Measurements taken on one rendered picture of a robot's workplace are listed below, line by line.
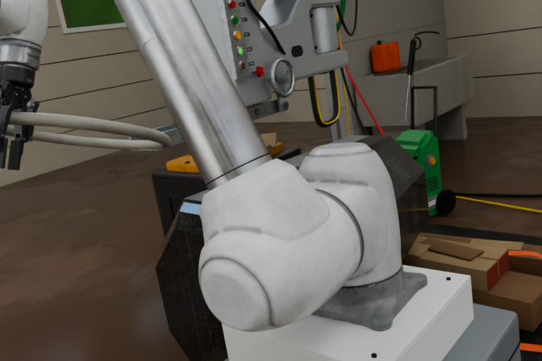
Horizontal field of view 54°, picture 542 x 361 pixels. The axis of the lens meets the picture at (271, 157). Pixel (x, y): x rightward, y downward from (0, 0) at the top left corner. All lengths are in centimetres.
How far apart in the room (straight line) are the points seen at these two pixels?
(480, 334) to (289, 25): 147
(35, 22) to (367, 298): 96
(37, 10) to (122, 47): 755
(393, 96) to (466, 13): 231
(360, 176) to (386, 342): 25
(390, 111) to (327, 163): 409
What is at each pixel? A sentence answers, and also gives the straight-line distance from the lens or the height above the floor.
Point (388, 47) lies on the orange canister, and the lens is 528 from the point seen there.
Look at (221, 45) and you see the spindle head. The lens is 184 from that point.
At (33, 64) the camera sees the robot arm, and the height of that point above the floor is 137.
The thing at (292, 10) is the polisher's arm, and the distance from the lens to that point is 220.
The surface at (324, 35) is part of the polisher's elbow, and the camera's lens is 242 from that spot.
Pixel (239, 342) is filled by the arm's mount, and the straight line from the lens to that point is 96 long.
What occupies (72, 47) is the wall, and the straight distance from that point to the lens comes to 848.
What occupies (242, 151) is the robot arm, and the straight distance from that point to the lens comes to 71.
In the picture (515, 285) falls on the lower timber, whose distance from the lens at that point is 258.
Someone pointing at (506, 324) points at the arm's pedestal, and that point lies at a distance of 105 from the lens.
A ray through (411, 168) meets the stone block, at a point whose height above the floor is 69.
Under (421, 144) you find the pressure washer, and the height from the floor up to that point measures 51.
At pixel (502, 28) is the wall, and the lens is 678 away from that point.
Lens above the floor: 135
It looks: 13 degrees down
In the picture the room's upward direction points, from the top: 9 degrees counter-clockwise
